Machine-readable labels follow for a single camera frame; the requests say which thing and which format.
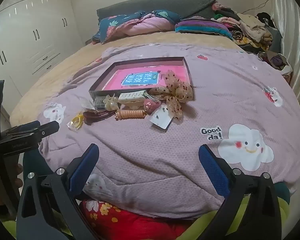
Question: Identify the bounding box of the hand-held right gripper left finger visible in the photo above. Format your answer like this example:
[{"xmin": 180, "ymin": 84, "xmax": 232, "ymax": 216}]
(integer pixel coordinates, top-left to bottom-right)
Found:
[{"xmin": 16, "ymin": 143, "xmax": 100, "ymax": 240}]

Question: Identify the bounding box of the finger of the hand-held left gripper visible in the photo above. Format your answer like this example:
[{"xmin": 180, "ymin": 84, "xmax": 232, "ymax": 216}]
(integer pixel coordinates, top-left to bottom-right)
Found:
[
  {"xmin": 15, "ymin": 120, "xmax": 60, "ymax": 140},
  {"xmin": 0, "ymin": 121, "xmax": 41, "ymax": 133}
]

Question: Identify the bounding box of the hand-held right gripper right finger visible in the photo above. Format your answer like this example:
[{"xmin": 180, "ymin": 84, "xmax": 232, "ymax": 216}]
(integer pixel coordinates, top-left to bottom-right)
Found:
[{"xmin": 198, "ymin": 144, "xmax": 282, "ymax": 240}]

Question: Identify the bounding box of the yellow hair clip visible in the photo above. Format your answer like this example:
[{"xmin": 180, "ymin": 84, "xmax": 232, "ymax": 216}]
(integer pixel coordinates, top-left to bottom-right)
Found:
[{"xmin": 67, "ymin": 113, "xmax": 84, "ymax": 132}]

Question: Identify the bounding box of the clear plastic packet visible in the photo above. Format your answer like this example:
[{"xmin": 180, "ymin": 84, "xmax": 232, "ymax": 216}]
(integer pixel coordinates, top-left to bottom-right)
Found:
[{"xmin": 81, "ymin": 99, "xmax": 96, "ymax": 111}]

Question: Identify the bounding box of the dark red hair clip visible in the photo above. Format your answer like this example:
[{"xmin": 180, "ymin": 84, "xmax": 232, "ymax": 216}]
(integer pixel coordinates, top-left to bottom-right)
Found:
[{"xmin": 82, "ymin": 109, "xmax": 115, "ymax": 125}]

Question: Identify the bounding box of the silver comb packet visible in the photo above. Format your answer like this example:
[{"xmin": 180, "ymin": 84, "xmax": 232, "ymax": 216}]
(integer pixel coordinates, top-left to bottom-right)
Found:
[{"xmin": 94, "ymin": 97, "xmax": 106, "ymax": 109}]

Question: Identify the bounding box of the dark cardboard box tray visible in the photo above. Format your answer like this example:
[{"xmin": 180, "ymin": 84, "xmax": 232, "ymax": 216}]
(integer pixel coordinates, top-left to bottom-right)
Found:
[{"xmin": 89, "ymin": 57, "xmax": 193, "ymax": 102}]

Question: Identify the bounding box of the cream flower hair claw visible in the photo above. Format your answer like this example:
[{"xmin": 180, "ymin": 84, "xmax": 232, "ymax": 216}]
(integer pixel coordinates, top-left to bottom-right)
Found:
[{"xmin": 102, "ymin": 94, "xmax": 121, "ymax": 111}]

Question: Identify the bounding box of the orange spiral hair tie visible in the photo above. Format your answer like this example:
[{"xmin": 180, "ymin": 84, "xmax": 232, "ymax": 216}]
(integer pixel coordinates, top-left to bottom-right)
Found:
[{"xmin": 115, "ymin": 109, "xmax": 148, "ymax": 121}]

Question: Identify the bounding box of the white earring card packet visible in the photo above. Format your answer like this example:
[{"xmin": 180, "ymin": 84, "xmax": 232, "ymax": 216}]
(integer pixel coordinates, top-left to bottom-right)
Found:
[{"xmin": 149, "ymin": 105, "xmax": 174, "ymax": 130}]

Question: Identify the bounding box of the white hair claw clip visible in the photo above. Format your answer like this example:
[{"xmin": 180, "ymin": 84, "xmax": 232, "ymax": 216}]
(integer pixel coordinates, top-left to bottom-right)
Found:
[{"xmin": 118, "ymin": 91, "xmax": 149, "ymax": 105}]

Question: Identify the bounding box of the pink heart hair clip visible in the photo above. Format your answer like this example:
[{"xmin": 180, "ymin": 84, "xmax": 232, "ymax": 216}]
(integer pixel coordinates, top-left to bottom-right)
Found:
[{"xmin": 143, "ymin": 99, "xmax": 161, "ymax": 112}]

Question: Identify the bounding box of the beige dotted mesh bow clip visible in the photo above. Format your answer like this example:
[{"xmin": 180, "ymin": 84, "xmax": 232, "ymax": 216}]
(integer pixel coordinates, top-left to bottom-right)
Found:
[{"xmin": 149, "ymin": 69, "xmax": 193, "ymax": 119}]

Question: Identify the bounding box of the person's left hand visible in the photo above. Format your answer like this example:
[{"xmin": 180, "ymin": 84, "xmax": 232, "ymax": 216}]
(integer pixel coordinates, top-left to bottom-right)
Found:
[{"xmin": 0, "ymin": 164, "xmax": 24, "ymax": 207}]

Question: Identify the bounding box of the purple printed blanket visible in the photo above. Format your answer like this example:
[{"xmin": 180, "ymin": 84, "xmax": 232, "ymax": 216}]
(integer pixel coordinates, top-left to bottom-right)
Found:
[{"xmin": 37, "ymin": 44, "xmax": 300, "ymax": 220}]

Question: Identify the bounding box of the beige bed sheet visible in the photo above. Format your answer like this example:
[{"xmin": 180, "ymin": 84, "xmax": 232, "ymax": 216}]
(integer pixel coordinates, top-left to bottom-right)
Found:
[{"xmin": 9, "ymin": 32, "xmax": 243, "ymax": 128}]

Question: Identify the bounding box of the red floral cloth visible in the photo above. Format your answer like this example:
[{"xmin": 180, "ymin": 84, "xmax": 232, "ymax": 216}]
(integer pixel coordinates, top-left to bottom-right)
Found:
[{"xmin": 81, "ymin": 199, "xmax": 192, "ymax": 240}]

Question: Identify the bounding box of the white wardrobe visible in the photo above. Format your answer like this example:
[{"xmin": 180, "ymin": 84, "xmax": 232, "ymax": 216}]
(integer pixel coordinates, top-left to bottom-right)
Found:
[{"xmin": 0, "ymin": 0, "xmax": 96, "ymax": 122}]

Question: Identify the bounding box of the blue floral quilt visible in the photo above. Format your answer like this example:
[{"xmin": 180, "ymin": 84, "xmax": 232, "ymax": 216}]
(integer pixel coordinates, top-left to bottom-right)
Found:
[{"xmin": 92, "ymin": 10, "xmax": 182, "ymax": 45}]

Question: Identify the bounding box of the striped pillow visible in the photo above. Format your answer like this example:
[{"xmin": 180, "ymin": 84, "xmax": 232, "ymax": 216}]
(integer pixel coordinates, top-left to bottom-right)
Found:
[{"xmin": 175, "ymin": 17, "xmax": 234, "ymax": 41}]

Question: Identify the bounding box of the pile of clothes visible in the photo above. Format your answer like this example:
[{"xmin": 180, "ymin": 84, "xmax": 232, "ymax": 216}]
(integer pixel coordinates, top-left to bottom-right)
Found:
[{"xmin": 211, "ymin": 2, "xmax": 294, "ymax": 75}]

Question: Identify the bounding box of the grey bed headboard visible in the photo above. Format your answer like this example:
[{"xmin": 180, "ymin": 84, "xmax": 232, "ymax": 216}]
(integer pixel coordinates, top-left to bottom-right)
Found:
[{"xmin": 96, "ymin": 0, "xmax": 217, "ymax": 21}]

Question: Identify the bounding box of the white curtain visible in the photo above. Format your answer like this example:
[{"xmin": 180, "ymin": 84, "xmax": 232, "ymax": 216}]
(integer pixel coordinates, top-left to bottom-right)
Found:
[{"xmin": 268, "ymin": 0, "xmax": 300, "ymax": 111}]

